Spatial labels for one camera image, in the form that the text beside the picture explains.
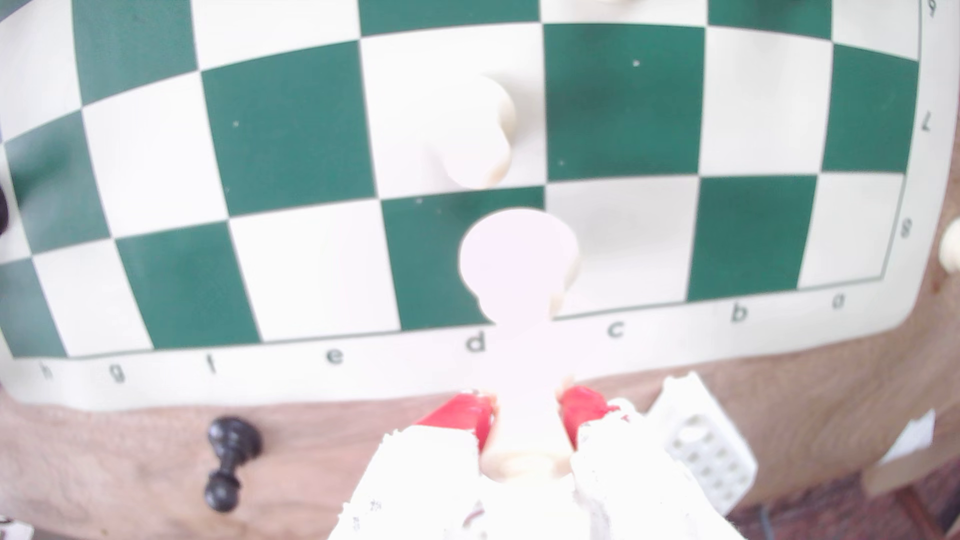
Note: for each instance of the black chess bishop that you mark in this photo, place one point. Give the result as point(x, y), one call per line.
point(2, 210)

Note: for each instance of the white chess pawn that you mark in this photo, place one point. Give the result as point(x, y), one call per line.
point(480, 131)

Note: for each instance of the tall white chess piece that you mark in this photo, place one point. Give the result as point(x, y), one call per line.
point(519, 259)

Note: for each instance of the white paper scrap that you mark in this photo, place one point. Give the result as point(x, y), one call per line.
point(912, 436)

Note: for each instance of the black chess pawn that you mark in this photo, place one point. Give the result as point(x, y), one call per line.
point(229, 465)

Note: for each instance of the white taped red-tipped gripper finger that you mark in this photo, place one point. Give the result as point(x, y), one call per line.
point(420, 480)
point(637, 480)

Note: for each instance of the green and white chessboard mat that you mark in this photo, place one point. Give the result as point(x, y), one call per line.
point(622, 105)

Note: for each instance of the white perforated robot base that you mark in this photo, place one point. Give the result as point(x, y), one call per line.
point(709, 446)

